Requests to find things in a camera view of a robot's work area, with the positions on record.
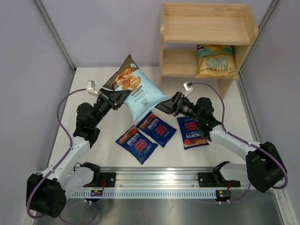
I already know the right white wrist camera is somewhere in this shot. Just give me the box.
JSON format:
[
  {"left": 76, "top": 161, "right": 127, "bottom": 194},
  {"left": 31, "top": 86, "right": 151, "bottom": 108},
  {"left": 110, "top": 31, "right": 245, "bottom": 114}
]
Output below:
[{"left": 183, "top": 82, "right": 193, "bottom": 97}]

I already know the right aluminium frame post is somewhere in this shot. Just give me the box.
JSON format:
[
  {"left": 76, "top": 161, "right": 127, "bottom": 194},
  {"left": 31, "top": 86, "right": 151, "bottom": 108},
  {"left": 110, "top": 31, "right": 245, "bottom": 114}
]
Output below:
[{"left": 236, "top": 0, "right": 282, "bottom": 78}]

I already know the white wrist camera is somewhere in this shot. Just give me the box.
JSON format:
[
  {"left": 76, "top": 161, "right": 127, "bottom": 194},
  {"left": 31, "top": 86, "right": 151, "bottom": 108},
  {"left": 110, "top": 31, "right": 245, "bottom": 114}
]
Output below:
[
  {"left": 86, "top": 80, "right": 98, "bottom": 95},
  {"left": 183, "top": 82, "right": 193, "bottom": 97}
]

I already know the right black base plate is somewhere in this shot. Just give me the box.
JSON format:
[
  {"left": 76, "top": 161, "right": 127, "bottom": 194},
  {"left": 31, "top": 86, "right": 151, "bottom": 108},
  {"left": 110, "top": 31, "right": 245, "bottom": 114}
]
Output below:
[{"left": 197, "top": 172, "right": 241, "bottom": 188}]

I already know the blue Burts chips bag left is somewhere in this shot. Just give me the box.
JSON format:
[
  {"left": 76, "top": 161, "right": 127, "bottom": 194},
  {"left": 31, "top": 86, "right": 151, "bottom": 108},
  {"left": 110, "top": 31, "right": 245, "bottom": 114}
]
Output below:
[{"left": 115, "top": 126, "right": 158, "bottom": 165}]

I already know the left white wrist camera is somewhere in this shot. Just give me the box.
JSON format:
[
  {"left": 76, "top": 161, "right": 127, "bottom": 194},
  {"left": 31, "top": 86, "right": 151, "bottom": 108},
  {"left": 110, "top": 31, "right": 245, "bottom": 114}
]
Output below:
[{"left": 86, "top": 80, "right": 98, "bottom": 95}]

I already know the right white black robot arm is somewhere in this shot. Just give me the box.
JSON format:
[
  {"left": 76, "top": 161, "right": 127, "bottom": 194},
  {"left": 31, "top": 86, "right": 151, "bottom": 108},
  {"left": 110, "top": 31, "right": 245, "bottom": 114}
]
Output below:
[{"left": 155, "top": 92, "right": 288, "bottom": 193}]

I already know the left aluminium frame post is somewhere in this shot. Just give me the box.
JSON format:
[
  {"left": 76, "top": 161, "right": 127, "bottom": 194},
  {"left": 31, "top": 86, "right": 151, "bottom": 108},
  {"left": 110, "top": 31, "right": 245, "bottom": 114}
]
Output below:
[{"left": 33, "top": 0, "right": 76, "bottom": 74}]

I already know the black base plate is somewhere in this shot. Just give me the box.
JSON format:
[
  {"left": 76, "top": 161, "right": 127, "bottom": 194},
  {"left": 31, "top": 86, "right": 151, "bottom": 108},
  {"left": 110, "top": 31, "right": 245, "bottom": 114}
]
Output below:
[
  {"left": 197, "top": 172, "right": 241, "bottom": 188},
  {"left": 83, "top": 172, "right": 116, "bottom": 188}
]

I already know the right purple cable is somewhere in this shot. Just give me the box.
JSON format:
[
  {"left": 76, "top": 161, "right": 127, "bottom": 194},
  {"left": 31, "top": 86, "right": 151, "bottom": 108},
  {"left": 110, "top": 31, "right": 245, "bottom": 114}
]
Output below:
[{"left": 191, "top": 82, "right": 288, "bottom": 203}]

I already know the aluminium frame post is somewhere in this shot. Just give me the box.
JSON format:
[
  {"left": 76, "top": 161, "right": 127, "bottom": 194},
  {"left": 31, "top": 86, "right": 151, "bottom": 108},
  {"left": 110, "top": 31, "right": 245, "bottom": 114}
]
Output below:
[
  {"left": 33, "top": 0, "right": 76, "bottom": 74},
  {"left": 236, "top": 0, "right": 282, "bottom": 78}
]

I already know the blue burts chips bag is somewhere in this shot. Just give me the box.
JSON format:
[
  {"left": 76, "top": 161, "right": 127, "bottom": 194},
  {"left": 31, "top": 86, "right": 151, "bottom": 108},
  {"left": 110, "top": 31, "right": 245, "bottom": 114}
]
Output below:
[
  {"left": 177, "top": 116, "right": 209, "bottom": 150},
  {"left": 137, "top": 111, "right": 177, "bottom": 148},
  {"left": 115, "top": 126, "right": 158, "bottom": 165}
]

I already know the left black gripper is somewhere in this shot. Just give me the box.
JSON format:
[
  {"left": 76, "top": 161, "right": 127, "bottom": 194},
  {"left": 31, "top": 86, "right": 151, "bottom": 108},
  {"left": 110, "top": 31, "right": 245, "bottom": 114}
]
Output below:
[{"left": 91, "top": 88, "right": 131, "bottom": 127}]

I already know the purple cable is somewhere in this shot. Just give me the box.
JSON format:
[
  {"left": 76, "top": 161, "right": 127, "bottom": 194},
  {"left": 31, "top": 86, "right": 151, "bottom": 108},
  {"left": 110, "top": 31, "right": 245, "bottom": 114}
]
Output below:
[
  {"left": 26, "top": 88, "right": 102, "bottom": 225},
  {"left": 191, "top": 82, "right": 288, "bottom": 203}
]

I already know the blue Burts chips bag middle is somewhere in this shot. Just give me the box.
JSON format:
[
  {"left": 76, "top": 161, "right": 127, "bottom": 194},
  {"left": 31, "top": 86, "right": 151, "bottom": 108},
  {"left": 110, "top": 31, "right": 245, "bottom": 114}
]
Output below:
[{"left": 137, "top": 111, "right": 177, "bottom": 148}]

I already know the light blue cassava chips bag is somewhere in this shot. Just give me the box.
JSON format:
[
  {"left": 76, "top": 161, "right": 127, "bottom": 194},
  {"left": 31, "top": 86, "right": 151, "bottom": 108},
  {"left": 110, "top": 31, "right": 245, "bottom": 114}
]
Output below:
[{"left": 103, "top": 54, "right": 170, "bottom": 124}]

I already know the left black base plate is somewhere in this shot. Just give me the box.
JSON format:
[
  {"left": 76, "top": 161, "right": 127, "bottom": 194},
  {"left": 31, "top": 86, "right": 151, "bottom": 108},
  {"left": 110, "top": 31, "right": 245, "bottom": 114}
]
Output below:
[{"left": 83, "top": 172, "right": 116, "bottom": 188}]

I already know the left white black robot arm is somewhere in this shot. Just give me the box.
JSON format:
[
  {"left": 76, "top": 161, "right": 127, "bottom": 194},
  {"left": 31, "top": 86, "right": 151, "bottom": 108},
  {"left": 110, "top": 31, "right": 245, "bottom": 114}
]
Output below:
[{"left": 26, "top": 89, "right": 131, "bottom": 219}]

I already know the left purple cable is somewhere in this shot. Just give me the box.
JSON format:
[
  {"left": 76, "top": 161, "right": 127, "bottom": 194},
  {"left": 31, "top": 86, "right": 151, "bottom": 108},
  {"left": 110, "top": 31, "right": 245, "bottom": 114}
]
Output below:
[{"left": 26, "top": 88, "right": 102, "bottom": 225}]

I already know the wooden two-tier shelf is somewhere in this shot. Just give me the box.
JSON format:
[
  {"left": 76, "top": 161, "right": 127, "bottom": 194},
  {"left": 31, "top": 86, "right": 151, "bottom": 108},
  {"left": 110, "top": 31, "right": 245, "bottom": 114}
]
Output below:
[{"left": 157, "top": 2, "right": 259, "bottom": 101}]

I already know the aluminium mounting rail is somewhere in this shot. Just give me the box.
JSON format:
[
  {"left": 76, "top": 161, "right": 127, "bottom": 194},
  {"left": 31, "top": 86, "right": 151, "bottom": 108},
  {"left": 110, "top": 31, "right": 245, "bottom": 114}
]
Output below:
[{"left": 65, "top": 166, "right": 285, "bottom": 190}]

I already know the white slotted cable duct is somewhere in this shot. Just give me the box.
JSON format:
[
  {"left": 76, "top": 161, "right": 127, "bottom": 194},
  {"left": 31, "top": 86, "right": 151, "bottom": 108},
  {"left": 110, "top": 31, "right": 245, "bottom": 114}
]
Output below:
[{"left": 71, "top": 189, "right": 217, "bottom": 199}]

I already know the blue Burts chips bag right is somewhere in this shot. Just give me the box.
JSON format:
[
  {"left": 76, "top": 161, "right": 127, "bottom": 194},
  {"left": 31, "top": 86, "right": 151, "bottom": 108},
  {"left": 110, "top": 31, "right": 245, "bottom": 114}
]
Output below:
[{"left": 177, "top": 116, "right": 209, "bottom": 150}]

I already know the large yellow kettle chips bag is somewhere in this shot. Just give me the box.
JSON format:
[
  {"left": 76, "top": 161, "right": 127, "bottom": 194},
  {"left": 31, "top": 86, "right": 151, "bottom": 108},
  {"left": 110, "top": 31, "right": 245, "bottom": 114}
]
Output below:
[{"left": 196, "top": 44, "right": 238, "bottom": 80}]

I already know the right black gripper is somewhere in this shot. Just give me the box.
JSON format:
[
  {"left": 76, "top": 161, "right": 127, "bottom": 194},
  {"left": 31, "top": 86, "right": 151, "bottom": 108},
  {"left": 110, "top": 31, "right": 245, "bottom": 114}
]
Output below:
[{"left": 154, "top": 91, "right": 203, "bottom": 123}]

